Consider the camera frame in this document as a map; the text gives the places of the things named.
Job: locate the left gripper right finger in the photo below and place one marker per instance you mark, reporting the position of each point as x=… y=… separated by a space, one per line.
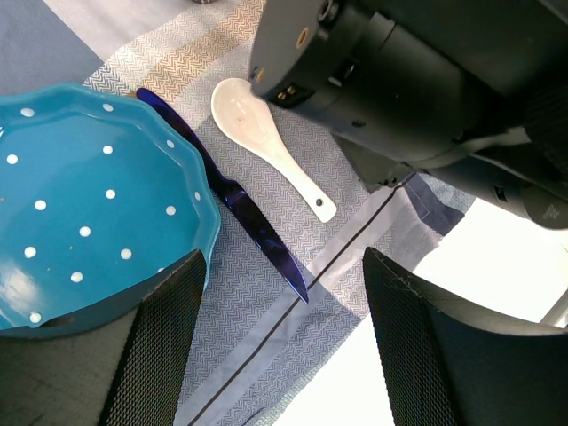
x=449 y=361

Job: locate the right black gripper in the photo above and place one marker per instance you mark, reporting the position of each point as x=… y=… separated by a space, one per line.
x=363 y=77

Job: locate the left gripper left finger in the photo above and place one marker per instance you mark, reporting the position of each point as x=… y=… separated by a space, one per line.
x=120 y=361

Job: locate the blue beige checked cloth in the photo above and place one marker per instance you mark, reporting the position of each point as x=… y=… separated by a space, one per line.
x=259 y=356

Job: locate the white ceramic spoon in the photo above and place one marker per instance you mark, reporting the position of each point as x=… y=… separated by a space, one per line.
x=247 y=121

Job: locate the teal dotted plate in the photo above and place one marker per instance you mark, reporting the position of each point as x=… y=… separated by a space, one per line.
x=98 y=193

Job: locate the purple knife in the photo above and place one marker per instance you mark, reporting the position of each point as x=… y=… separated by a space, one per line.
x=235 y=198

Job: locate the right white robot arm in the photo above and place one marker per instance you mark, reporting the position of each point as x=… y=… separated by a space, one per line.
x=515 y=52

